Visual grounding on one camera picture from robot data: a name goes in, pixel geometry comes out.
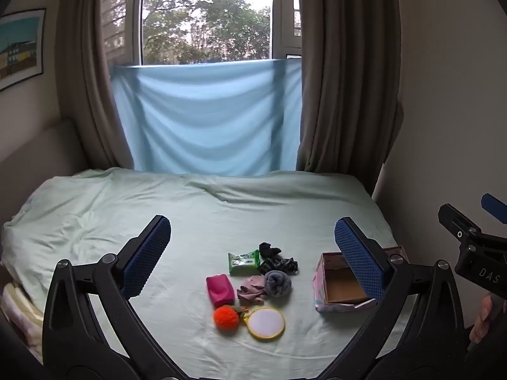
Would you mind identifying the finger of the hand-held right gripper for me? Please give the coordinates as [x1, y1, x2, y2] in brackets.
[480, 193, 507, 225]
[438, 203, 483, 242]

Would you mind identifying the black patterned scrunchie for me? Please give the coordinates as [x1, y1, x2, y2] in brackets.
[257, 257, 299, 276]

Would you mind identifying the green wet wipes pack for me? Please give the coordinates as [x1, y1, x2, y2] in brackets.
[228, 249, 261, 276]

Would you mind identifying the green tree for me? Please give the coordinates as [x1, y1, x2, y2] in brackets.
[143, 0, 273, 65]

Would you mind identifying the pink crumpled cloth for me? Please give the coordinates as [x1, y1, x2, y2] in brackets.
[237, 276, 267, 306]

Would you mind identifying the grey rolled sock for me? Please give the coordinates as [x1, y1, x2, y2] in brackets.
[263, 270, 292, 297]

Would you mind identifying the brown curtain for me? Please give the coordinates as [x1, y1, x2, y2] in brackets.
[55, 0, 137, 169]
[296, 0, 402, 175]

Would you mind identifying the yellow round hand mirror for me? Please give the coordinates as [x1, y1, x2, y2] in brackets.
[242, 306, 286, 342]

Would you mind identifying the light blue hanging cloth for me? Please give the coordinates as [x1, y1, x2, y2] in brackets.
[111, 59, 304, 177]

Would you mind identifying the person's right hand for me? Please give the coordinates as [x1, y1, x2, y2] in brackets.
[468, 292, 496, 345]

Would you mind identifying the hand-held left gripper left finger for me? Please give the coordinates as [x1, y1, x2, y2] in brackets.
[42, 214, 187, 380]

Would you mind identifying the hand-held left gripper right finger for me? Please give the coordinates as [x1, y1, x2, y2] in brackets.
[317, 217, 465, 380]

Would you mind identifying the orange pompom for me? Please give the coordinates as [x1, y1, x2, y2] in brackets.
[214, 305, 248, 330]

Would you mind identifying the beige headboard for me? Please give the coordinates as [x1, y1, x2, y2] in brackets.
[0, 119, 90, 226]

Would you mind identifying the pink pouch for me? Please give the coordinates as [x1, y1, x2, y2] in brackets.
[206, 274, 234, 308]

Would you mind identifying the pastel cardboard box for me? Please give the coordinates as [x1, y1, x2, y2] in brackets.
[314, 245, 408, 313]

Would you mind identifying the framed wall picture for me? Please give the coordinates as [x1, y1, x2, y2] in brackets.
[0, 8, 47, 92]

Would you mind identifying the white window frame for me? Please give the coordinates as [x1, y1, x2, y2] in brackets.
[101, 0, 304, 66]

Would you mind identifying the folded cream blanket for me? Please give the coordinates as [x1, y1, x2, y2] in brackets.
[0, 281, 44, 365]

